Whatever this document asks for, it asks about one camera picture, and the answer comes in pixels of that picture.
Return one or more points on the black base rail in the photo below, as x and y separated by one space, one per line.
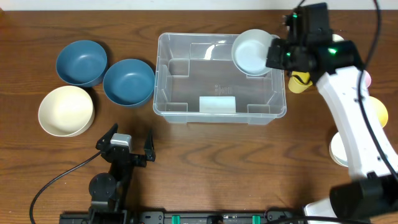
186 217

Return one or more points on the dark blue bowl near container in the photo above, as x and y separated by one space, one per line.
129 83

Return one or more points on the yellow small bowl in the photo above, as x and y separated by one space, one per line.
381 111

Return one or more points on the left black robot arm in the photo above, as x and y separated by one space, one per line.
108 190

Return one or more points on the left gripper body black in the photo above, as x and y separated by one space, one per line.
131 157

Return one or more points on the cream cup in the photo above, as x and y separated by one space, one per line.
337 38

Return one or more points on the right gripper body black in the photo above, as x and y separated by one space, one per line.
277 54

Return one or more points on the dark blue bowl far left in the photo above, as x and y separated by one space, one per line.
82 63

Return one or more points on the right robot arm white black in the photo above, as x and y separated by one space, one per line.
336 69

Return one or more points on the pink cup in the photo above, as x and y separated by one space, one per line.
367 79

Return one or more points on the cream large bowl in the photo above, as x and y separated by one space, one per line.
66 111

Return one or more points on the yellow cup left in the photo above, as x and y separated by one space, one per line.
299 82

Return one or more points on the clear plastic storage container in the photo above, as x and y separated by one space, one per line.
196 81

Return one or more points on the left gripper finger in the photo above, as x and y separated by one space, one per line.
149 147
104 142

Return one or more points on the white small bowl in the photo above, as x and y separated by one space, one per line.
337 151

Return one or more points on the grey small bowl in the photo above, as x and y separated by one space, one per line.
249 52

